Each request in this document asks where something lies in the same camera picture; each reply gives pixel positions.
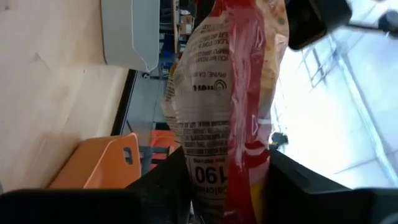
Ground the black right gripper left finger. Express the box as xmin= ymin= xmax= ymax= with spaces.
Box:
xmin=0 ymin=146 xmax=192 ymax=224

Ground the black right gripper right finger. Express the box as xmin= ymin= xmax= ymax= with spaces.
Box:
xmin=264 ymin=149 xmax=398 ymax=224

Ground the red roast beef ramen pack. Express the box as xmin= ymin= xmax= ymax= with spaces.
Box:
xmin=160 ymin=0 xmax=290 ymax=224

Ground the orange plastic bin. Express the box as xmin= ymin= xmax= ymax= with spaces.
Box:
xmin=48 ymin=133 xmax=142 ymax=190

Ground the light grey plastic bin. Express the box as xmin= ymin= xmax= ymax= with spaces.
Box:
xmin=99 ymin=0 xmax=161 ymax=73

